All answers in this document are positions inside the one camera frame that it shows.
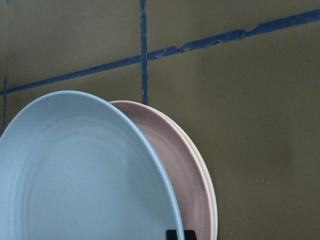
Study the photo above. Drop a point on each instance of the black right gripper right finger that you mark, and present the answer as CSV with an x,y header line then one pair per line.
x,y
190,234

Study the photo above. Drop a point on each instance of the pink plate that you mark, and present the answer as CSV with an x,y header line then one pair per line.
x,y
179,163

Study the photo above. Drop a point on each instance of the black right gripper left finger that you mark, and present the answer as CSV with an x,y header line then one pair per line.
x,y
171,234

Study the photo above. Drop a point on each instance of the cream plate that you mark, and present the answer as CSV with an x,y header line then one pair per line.
x,y
206,177

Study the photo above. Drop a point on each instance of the blue plate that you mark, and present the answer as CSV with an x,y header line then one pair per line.
x,y
74,167

